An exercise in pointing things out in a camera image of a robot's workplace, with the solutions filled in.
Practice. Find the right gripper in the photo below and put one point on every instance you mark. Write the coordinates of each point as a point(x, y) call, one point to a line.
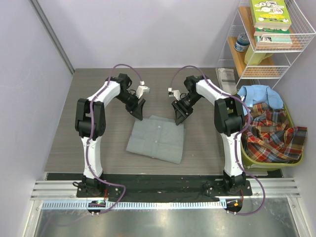
point(180, 118)

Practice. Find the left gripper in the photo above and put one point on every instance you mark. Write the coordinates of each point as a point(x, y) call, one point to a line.
point(137, 112)

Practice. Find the grey long sleeve shirt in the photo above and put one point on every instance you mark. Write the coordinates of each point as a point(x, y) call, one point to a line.
point(159, 138)

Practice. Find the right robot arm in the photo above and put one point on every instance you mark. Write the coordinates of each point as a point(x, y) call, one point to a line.
point(229, 120)

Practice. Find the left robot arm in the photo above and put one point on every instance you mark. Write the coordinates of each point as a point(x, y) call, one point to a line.
point(90, 123)

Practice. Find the plastic wrapped paper packet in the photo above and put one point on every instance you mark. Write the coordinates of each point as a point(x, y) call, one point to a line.
point(226, 79)

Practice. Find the light blue shirt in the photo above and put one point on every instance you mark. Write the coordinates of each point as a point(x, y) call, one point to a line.
point(256, 94)

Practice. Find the green laundry basket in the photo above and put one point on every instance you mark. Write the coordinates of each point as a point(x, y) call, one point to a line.
point(284, 163)

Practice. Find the plaid shirt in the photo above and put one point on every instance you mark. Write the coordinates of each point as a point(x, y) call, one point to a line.
point(274, 133)

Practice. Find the yellow green cloth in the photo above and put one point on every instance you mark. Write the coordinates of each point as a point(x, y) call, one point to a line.
point(255, 58)

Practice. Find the small blue white jar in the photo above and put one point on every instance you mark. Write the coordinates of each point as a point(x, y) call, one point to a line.
point(242, 43)

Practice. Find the lower stacked book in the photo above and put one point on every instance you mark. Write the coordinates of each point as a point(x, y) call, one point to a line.
point(274, 36)

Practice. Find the green book on top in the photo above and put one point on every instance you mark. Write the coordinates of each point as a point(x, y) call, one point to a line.
point(272, 14)

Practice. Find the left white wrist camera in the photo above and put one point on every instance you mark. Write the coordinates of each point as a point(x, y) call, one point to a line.
point(142, 89)

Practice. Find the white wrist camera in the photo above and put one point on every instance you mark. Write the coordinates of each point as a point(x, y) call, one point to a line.
point(174, 93)
point(142, 89)

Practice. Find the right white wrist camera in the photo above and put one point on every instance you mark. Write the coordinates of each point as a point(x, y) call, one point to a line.
point(174, 93)

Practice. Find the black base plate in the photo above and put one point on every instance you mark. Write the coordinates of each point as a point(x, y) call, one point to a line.
point(125, 190)

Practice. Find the white wire shelf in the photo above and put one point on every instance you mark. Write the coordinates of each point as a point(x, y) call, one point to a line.
point(281, 57)

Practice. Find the aluminium rail frame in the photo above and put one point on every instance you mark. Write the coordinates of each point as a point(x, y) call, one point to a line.
point(167, 206)

